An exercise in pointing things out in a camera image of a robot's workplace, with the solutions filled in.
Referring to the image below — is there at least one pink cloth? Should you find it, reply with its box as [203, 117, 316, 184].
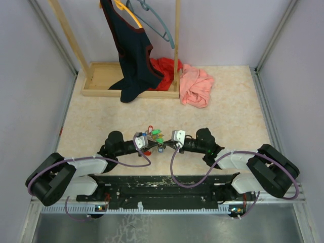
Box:
[179, 64, 215, 108]

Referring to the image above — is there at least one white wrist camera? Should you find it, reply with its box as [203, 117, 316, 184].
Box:
[133, 135, 149, 151]
[171, 130, 186, 148]

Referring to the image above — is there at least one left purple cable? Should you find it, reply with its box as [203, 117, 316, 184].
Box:
[27, 135, 152, 197]

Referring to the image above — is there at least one white slotted cable duct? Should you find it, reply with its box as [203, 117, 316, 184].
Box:
[40, 204, 244, 214]

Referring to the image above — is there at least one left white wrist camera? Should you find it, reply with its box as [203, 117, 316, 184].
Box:
[133, 135, 149, 151]

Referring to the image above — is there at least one green key tag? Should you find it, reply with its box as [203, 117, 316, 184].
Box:
[151, 129, 161, 135]
[156, 138, 164, 144]

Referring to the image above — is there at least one blue grey hanger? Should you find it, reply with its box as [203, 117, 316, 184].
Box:
[126, 0, 175, 50]

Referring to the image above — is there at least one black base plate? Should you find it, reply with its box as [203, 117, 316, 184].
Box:
[76, 174, 256, 210]

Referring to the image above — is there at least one yellow hanger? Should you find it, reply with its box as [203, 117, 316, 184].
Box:
[114, 0, 142, 28]

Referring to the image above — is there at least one red key tag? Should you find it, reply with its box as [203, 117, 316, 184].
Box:
[148, 125, 153, 133]

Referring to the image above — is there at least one navy blue tank top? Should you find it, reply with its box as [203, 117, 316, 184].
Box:
[100, 1, 164, 103]

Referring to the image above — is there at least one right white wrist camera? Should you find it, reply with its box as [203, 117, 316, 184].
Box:
[171, 130, 186, 148]

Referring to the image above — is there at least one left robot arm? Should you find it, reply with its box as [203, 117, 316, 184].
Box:
[25, 131, 163, 206]

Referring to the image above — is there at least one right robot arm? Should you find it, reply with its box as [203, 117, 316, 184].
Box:
[164, 128, 300, 200]

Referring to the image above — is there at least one wooden clothes rack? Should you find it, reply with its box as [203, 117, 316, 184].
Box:
[48, 1, 181, 99]

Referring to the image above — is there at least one red cloth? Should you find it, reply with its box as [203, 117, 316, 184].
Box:
[148, 57, 175, 91]

